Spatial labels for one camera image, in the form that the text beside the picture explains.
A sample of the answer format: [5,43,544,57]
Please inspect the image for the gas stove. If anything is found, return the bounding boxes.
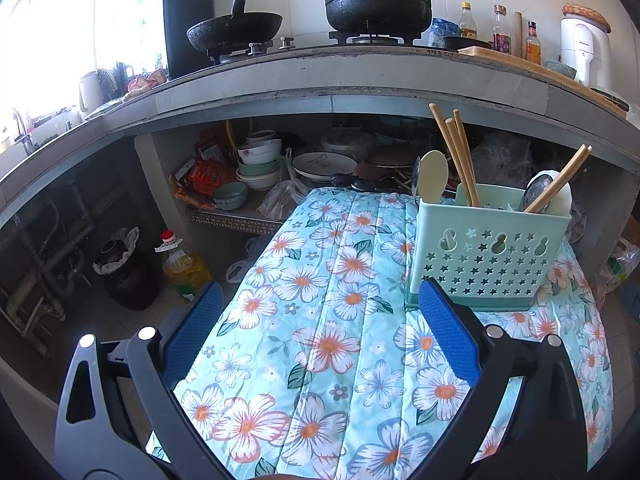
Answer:
[205,30,432,62]

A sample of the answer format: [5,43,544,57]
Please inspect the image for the pale green dish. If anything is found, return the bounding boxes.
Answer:
[542,59,576,81]

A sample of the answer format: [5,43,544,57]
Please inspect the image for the grey drain pipes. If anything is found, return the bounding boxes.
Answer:
[0,180,96,341]

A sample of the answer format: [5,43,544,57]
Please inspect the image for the yellow cap sauce bottle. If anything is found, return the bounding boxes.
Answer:
[459,2,479,40]

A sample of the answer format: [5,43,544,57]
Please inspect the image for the green bowl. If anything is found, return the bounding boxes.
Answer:
[237,159,281,176]

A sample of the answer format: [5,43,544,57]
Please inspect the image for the cooking oil bottle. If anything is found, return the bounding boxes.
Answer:
[155,230,211,301]

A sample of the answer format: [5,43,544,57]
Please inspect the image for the window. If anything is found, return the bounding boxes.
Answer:
[0,0,166,126]

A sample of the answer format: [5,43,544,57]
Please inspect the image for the cream plastic rice spoon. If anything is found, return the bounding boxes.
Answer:
[417,150,452,204]

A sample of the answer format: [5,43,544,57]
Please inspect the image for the large white bowl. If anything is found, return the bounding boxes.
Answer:
[236,169,282,191]

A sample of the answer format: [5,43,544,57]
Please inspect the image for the black stockpot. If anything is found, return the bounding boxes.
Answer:
[302,0,449,32]

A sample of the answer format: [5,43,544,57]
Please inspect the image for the woven round lid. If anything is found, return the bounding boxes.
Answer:
[562,4,612,34]

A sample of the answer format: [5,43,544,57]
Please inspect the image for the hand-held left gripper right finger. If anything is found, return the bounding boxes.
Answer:
[415,277,589,480]

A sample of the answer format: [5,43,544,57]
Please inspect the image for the white kettle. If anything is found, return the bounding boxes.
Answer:
[78,71,104,116]

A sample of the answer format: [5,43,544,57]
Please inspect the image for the wooden chopsticks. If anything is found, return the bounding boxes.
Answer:
[429,104,475,207]

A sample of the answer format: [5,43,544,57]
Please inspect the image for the pink cloth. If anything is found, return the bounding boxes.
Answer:
[125,70,169,96]

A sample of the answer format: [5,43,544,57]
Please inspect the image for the concrete kitchen counter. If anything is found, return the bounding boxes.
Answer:
[0,42,640,231]

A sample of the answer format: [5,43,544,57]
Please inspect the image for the white ceramic spoon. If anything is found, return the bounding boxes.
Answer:
[542,170,572,217]

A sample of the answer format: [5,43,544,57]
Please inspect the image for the white printed plate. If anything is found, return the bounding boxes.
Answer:
[291,151,359,184]

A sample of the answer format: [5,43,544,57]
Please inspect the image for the green plastic utensil holder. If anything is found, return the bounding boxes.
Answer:
[406,182,572,311]

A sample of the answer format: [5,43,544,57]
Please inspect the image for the wooden cutting board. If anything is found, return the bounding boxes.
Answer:
[457,46,544,67]

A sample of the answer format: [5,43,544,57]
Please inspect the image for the steel spoon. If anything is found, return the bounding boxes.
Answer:
[520,171,554,214]

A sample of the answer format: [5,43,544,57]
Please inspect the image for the green white plastic bag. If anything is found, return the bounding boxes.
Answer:
[595,237,640,296]

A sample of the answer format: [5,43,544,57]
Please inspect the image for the black ladle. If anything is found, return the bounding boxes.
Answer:
[330,172,401,194]

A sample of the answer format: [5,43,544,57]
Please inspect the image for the crumpled clear plastic bag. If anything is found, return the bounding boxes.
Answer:
[470,135,531,186]

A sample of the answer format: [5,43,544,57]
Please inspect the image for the red snack packets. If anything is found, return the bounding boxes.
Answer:
[170,127,239,209]

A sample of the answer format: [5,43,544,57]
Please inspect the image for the perforated metal shelf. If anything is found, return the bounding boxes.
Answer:
[186,207,286,236]

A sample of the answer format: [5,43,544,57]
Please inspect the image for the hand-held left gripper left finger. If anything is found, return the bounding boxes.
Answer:
[54,281,226,480]

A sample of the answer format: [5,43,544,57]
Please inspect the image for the orange sauce bottle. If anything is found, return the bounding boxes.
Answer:
[525,21,543,65]

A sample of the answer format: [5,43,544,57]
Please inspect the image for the white floral bowl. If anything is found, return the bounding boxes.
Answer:
[237,140,284,164]

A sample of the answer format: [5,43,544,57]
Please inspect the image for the black bin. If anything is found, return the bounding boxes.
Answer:
[92,227,161,311]

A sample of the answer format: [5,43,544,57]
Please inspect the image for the floral blanket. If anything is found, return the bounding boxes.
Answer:
[145,186,615,480]

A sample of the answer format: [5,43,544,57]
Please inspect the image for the steel faucet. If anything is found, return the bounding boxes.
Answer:
[10,107,36,154]

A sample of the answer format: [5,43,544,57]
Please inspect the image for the teal bowl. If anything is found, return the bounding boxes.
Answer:
[214,181,249,210]

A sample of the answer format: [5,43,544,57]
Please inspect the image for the blue plastic bag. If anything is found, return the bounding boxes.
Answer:
[429,18,461,49]

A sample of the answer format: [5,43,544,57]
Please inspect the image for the black wok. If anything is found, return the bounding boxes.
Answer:
[186,0,284,56]

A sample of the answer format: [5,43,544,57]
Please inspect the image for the red label sauce bottle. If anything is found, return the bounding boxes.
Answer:
[492,5,510,54]

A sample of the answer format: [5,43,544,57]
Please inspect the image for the black shallow pan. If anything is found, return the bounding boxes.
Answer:
[442,36,494,51]

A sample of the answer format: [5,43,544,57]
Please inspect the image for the dark drying rack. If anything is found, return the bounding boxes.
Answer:
[97,62,134,101]

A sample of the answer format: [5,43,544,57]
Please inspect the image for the white kitchen appliance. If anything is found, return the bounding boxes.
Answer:
[560,17,614,89]

